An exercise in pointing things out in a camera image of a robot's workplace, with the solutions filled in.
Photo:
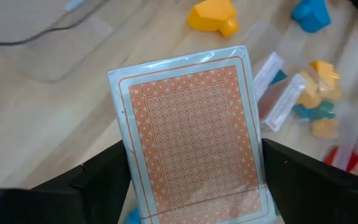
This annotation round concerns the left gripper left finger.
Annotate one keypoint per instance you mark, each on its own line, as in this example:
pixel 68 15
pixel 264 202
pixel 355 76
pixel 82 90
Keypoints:
pixel 57 199

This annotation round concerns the small yellow brick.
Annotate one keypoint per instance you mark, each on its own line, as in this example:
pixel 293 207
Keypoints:
pixel 309 93

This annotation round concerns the yellow toy block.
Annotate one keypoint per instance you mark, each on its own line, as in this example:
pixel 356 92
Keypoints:
pixel 325 73
pixel 211 15

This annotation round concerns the large blue toy block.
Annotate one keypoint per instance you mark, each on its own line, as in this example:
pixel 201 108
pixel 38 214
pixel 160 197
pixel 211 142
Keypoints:
pixel 134 216

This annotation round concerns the small green brick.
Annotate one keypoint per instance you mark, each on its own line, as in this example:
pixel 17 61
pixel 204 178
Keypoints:
pixel 325 109

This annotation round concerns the small clear plastic container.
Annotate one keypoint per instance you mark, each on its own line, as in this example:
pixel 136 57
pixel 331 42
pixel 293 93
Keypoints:
pixel 291 46

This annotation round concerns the small yellow round piece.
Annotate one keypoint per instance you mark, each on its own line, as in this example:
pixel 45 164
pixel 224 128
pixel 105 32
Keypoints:
pixel 325 128

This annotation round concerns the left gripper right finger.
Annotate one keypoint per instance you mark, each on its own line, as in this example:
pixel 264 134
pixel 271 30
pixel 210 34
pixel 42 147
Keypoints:
pixel 322 193

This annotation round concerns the blue heart-shaped block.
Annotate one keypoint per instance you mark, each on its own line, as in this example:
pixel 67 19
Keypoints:
pixel 311 14

